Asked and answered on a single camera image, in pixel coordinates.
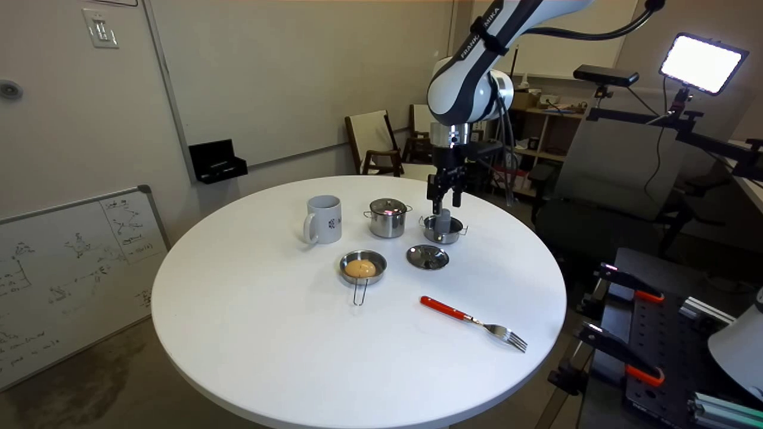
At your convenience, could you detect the LED light panel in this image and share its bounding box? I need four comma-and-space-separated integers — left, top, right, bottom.
658, 32, 751, 98

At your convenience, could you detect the black camera on boom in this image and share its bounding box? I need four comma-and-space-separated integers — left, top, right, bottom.
572, 65, 643, 88

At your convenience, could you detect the small steel bowl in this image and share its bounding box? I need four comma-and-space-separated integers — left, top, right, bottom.
404, 244, 452, 272

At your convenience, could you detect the white light switch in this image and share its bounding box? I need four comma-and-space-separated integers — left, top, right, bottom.
81, 7, 120, 53

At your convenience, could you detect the small wall whiteboard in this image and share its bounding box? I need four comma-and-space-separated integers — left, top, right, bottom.
461, 0, 641, 82

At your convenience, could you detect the orange handled black clamp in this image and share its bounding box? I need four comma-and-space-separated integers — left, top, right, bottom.
582, 259, 666, 318
556, 320, 666, 396

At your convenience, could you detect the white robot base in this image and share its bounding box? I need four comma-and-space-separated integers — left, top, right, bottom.
706, 289, 763, 403

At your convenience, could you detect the orange food piece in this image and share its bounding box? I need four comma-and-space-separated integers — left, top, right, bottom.
342, 257, 378, 282

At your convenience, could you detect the silver aluminium rail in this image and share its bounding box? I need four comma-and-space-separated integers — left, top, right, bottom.
676, 293, 736, 326

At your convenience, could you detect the small steel pan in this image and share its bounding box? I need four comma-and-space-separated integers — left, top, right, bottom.
339, 247, 390, 308

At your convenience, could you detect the white wooden chair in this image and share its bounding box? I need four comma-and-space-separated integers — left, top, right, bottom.
342, 110, 440, 184
408, 102, 439, 165

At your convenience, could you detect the round wall fixture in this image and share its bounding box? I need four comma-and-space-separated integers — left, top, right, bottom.
0, 77, 26, 106

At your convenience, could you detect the green tinted aluminium rail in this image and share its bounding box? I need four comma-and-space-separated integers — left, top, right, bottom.
686, 392, 763, 429

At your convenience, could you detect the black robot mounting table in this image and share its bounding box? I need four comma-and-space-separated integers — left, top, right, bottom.
573, 246, 763, 429

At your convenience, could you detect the red handled fork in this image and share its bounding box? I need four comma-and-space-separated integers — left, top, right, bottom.
417, 293, 528, 355

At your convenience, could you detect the white mug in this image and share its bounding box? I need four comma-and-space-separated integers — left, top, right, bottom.
300, 193, 346, 247

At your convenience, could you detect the small steel pot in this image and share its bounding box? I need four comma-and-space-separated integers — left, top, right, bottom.
418, 213, 469, 247

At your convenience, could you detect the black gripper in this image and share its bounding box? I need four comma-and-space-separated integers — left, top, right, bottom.
426, 141, 478, 222

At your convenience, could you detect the wooden shelf unit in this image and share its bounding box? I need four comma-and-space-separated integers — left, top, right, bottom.
473, 82, 591, 201

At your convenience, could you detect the cardboard box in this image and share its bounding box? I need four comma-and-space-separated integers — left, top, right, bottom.
510, 88, 544, 113

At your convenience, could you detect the leaning whiteboard with writing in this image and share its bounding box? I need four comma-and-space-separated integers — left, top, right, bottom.
0, 184, 172, 392

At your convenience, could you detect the tall steel pot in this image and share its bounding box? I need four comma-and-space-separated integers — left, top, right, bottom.
365, 195, 414, 241

